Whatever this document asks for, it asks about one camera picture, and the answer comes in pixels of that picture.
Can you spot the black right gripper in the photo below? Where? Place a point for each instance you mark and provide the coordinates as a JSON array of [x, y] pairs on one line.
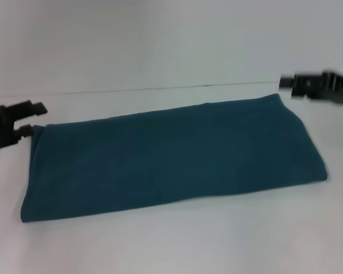
[[341, 88]]

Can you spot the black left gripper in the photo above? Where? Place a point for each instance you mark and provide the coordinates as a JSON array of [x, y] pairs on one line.
[[0, 131]]

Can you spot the teal blue printed t-shirt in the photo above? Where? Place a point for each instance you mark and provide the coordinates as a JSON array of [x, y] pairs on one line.
[[171, 154]]

